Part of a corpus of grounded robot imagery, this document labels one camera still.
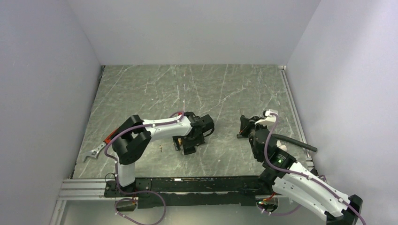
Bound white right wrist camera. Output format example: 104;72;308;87
254;109;278;126

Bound white pipe elbow right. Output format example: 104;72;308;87
276;140;287;152

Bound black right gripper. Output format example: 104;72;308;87
239;116;268;159

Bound adjustable wrench red handle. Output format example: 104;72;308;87
83;129;117;163

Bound black padlock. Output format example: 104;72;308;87
181;142;196;155

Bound black foam tube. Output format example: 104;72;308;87
272;134;318;152

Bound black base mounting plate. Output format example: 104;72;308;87
104;176;273;209

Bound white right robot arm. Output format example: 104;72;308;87
237;111;363;225

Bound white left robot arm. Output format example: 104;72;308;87
106;111;215;197

